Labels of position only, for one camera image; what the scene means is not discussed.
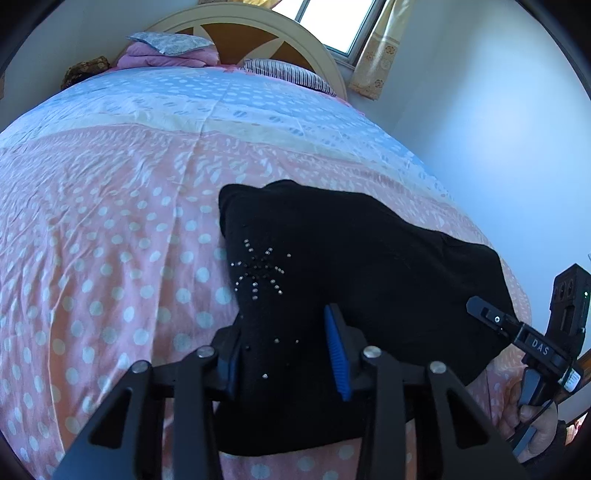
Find pink blue polka-dot bedspread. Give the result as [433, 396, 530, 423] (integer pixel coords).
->
[0, 64, 532, 480]

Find cream and wood headboard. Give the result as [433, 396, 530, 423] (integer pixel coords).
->
[110, 2, 349, 102]

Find grey patterned small pillow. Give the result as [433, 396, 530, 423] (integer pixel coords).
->
[128, 32, 213, 56]

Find folded pink blanket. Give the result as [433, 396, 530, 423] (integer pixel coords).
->
[116, 42, 219, 69]

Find striped pillow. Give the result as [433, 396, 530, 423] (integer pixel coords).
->
[242, 59, 337, 97]

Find right beige curtain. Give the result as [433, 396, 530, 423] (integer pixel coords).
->
[349, 0, 416, 100]

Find head window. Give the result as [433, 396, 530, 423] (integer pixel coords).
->
[273, 0, 386, 68]

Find black pants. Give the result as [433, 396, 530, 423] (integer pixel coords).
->
[215, 180, 513, 456]

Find brown furry object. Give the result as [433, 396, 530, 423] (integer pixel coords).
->
[60, 56, 111, 91]

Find right human hand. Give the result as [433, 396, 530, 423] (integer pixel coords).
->
[498, 382, 558, 463]

